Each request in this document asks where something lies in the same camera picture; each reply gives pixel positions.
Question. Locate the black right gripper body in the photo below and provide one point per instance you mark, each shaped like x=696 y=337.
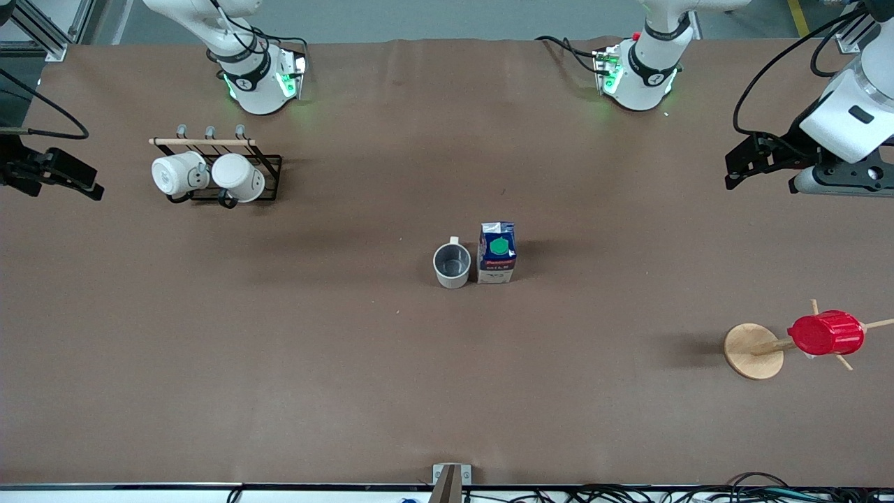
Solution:
x=15 y=170

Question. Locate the blue milk carton green cap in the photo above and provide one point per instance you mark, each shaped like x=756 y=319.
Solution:
x=496 y=265

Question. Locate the cream mug with grey inside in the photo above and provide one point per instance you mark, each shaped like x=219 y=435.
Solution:
x=452 y=276

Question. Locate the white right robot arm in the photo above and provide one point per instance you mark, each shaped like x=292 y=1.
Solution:
x=255 y=84

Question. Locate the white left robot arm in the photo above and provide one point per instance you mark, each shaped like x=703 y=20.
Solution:
x=642 y=73

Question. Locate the red plastic cup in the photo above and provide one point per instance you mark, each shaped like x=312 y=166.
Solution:
x=827 y=334

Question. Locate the white ceramic mug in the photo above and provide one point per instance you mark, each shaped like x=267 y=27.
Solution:
x=173 y=175
x=239 y=176

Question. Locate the wooden mug tree stand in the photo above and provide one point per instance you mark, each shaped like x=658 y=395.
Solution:
x=751 y=353

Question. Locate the aluminium frame profile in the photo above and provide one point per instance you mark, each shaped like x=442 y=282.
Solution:
x=52 y=42

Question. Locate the metal table edge bracket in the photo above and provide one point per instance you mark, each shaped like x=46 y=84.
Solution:
x=451 y=478

